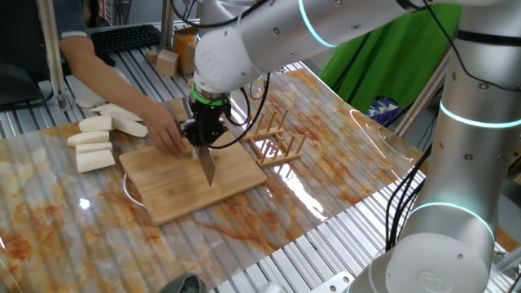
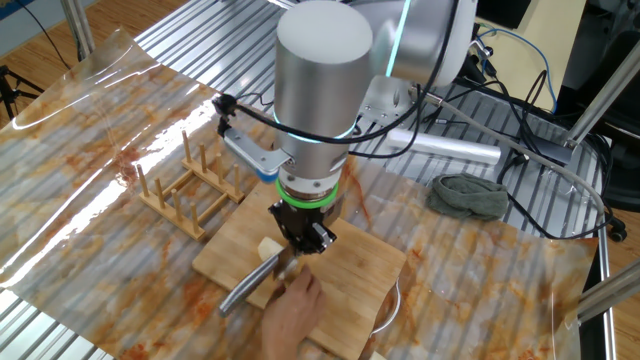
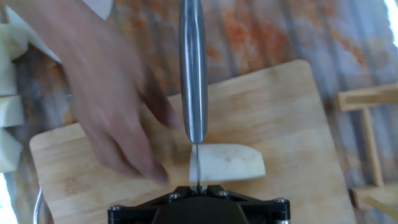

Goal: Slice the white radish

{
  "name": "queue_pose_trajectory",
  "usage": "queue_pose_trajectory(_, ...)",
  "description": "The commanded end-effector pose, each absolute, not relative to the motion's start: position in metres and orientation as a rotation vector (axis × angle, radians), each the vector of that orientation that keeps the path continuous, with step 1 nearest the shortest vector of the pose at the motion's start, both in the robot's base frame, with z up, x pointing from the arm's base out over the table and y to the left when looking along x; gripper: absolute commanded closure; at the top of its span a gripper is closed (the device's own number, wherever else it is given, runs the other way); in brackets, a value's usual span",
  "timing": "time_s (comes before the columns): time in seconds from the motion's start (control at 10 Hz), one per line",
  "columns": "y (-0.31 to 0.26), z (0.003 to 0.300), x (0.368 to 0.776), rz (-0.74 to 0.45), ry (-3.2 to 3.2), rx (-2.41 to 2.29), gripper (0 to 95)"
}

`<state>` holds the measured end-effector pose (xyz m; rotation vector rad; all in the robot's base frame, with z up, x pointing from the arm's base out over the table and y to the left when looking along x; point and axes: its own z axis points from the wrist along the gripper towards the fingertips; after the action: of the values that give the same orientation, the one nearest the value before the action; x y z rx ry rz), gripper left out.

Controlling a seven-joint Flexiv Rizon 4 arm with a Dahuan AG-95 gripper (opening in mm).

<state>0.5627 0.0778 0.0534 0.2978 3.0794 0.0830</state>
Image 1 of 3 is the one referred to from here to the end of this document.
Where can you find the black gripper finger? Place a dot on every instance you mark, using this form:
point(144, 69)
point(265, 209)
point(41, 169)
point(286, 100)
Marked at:
point(191, 132)
point(215, 134)

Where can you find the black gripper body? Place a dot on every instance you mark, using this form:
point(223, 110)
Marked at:
point(207, 116)

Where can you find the steel cleaver knife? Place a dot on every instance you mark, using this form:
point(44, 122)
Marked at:
point(207, 167)

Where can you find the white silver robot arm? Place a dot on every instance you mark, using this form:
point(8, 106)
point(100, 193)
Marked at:
point(447, 260)

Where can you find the bare person forearm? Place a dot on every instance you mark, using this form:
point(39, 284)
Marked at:
point(102, 77)

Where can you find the long white radish wedge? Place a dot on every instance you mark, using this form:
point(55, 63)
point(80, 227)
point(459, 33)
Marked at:
point(132, 128)

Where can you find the white radish chunk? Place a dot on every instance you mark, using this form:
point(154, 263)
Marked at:
point(95, 123)
point(93, 148)
point(94, 161)
point(87, 138)

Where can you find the bare person hand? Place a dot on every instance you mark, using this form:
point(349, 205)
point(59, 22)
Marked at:
point(165, 130)

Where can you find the small wooden cube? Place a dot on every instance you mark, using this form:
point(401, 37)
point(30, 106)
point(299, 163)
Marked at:
point(151, 55)
point(190, 82)

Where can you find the bamboo cutting board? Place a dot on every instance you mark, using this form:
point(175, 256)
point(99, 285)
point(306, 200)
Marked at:
point(171, 191)

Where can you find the large wooden block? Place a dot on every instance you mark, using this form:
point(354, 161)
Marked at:
point(167, 63)

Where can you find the taped cardboard box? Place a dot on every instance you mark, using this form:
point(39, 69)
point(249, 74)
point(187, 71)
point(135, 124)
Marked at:
point(185, 53)

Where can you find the wooden peg rack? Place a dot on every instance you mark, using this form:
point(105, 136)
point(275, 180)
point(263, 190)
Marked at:
point(291, 157)

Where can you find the marble pattern plastic mat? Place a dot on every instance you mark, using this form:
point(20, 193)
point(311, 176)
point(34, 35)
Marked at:
point(244, 228)

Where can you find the clear plastic bag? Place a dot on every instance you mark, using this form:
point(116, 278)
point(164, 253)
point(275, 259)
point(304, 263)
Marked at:
point(87, 97)

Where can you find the black computer keyboard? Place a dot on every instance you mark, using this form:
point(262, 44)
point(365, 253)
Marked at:
point(130, 37)

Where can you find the red white printed carton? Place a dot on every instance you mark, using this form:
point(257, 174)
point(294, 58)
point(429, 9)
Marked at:
point(110, 10)

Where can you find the grey green rag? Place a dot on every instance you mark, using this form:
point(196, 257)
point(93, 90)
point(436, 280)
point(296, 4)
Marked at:
point(183, 285)

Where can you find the person in dark shirt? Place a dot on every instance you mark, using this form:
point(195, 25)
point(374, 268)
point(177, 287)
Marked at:
point(69, 16)

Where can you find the blue patterned bag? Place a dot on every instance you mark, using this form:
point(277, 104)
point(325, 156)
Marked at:
point(382, 112)

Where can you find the green cloth backdrop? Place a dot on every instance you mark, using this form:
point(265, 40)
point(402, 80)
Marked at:
point(386, 73)

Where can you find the black computer monitor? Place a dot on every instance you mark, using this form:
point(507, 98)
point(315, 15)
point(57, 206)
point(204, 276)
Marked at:
point(16, 81)

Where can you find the aluminium frame post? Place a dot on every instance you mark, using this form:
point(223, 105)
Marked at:
point(49, 40)
point(419, 101)
point(167, 24)

